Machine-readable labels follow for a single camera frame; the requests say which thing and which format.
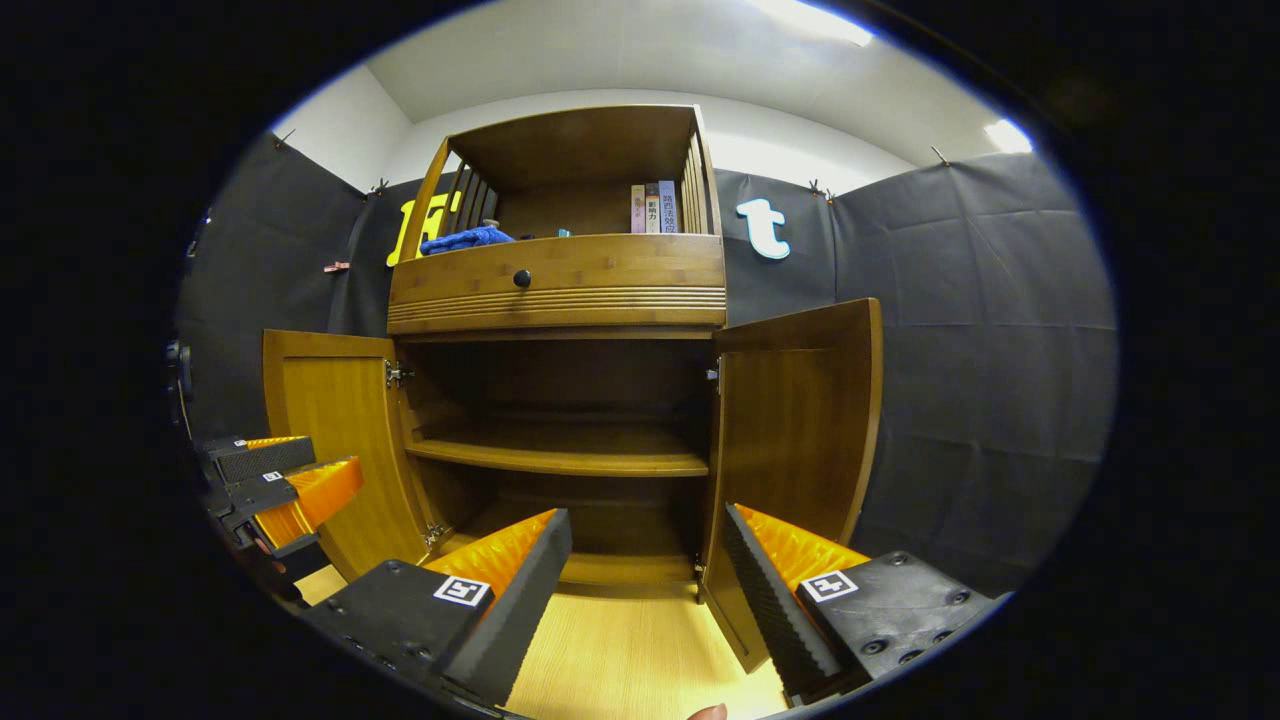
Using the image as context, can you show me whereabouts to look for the wooden double-door shoe cabinet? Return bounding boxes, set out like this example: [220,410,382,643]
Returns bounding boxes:
[262,104,885,673]

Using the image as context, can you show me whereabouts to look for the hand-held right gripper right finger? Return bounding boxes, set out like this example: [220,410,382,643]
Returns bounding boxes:
[722,502,1001,706]

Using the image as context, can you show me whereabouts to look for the wooden cabinet inner shelf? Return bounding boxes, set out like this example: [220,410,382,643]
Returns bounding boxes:
[405,420,711,478]

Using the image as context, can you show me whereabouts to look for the black backdrop cloth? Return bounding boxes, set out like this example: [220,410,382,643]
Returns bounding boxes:
[175,133,1119,599]

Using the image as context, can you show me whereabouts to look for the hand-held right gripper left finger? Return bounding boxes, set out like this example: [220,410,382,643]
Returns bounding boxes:
[300,508,574,709]

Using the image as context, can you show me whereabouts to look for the blue cloth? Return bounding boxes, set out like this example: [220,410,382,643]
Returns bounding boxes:
[420,225,516,256]

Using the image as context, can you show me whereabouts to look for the wooden shoe cabinet door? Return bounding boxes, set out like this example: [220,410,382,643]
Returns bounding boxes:
[262,329,451,581]
[697,297,885,673]

